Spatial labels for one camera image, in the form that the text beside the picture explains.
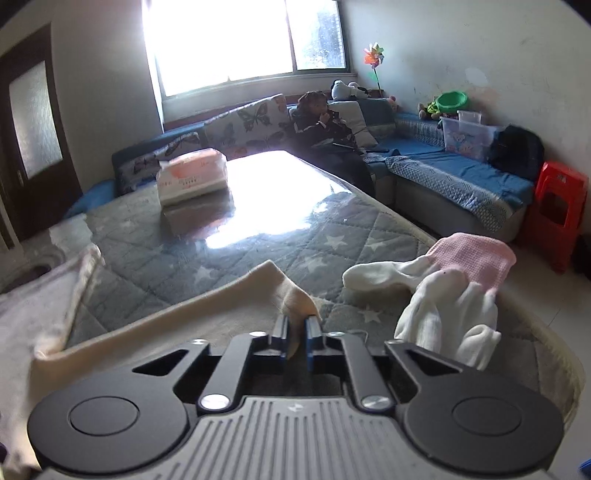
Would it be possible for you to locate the white cushion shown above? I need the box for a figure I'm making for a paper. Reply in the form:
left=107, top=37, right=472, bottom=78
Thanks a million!
left=329, top=100, right=378, bottom=147

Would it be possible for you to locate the blue corner sofa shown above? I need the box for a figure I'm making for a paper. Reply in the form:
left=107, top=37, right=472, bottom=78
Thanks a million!
left=65, top=95, right=536, bottom=244

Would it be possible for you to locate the colourful pinwheel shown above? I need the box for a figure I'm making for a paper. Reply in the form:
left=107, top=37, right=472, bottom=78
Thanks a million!
left=363, top=44, right=386, bottom=93

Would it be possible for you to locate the teal cushion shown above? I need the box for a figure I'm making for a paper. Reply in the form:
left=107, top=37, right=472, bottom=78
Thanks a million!
left=359, top=98, right=399, bottom=136

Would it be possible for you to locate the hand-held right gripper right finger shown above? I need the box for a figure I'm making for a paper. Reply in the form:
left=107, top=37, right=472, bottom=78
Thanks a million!
left=305, top=315, right=462, bottom=411

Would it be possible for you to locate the black bag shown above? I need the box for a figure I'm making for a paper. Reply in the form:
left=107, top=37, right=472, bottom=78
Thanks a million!
left=488, top=124, right=546, bottom=179

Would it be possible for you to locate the red plastic stool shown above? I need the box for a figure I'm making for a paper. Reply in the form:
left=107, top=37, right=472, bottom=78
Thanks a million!
left=516, top=161, right=589, bottom=274

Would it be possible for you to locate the green plastic bowl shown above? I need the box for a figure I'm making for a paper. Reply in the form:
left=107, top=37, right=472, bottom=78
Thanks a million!
left=436, top=91, right=470, bottom=114

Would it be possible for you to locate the panda plush toy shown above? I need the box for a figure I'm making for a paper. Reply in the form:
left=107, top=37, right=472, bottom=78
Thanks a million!
left=329, top=79, right=371, bottom=102

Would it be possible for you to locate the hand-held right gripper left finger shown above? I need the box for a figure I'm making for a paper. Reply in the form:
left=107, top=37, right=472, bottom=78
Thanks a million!
left=131, top=315, right=289, bottom=414

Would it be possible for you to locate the cream garment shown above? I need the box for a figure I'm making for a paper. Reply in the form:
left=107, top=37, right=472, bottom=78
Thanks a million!
left=0, top=244, right=324, bottom=472

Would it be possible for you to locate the pink white knit glove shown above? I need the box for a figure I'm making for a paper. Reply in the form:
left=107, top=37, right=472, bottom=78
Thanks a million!
left=342, top=233, right=518, bottom=296

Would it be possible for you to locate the clear plastic storage box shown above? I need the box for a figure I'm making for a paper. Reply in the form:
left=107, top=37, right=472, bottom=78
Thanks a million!
left=440, top=110, right=503, bottom=161

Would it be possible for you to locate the butterfly print cushion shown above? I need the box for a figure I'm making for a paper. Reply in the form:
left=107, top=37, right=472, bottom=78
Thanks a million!
left=113, top=131, right=205, bottom=195
left=204, top=93, right=291, bottom=160

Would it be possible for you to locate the pink white tissue pack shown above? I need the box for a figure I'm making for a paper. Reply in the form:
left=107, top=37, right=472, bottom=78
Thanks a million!
left=156, top=148, right=229, bottom=206

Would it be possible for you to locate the dark wooden door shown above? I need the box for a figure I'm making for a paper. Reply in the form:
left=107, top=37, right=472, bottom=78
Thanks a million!
left=0, top=23, right=84, bottom=243

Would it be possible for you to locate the window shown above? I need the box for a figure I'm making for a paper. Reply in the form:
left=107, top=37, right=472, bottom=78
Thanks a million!
left=141, top=0, right=355, bottom=99

